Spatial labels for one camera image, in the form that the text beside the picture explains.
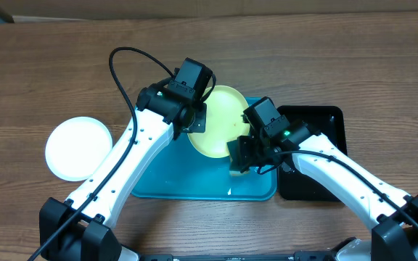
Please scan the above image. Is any green yellow sponge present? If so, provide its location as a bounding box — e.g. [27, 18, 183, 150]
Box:
[227, 138, 250, 176]

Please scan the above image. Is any green rimmed plate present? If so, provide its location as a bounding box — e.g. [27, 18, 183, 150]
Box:
[188, 86, 250, 158]

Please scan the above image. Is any white plate with red smears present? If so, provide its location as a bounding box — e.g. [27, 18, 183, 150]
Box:
[45, 117, 112, 181]

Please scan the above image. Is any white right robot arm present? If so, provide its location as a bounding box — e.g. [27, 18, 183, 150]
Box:
[228, 120, 418, 260]

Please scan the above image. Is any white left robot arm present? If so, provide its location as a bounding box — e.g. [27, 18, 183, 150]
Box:
[30, 86, 205, 260]

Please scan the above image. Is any black rectangular tray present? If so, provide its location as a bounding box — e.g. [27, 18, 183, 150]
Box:
[277, 105, 348, 202]

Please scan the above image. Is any teal plastic tray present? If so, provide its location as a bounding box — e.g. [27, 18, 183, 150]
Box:
[131, 96, 279, 202]

